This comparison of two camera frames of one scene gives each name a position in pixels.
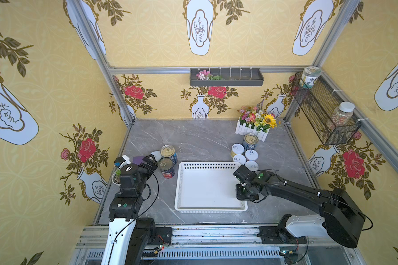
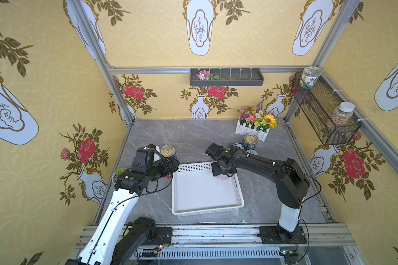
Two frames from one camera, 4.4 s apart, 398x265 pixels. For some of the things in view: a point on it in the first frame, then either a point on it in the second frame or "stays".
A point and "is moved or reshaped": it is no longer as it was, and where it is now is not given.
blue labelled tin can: x=168 y=151 stays
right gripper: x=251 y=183 → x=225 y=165
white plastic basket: x=207 y=187 stays
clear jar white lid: x=341 y=116 stays
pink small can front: x=252 y=165 is moved or reshaped
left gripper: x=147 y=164 → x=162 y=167
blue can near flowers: x=249 y=141 stays
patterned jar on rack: x=309 y=74 stays
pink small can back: x=251 y=154 stays
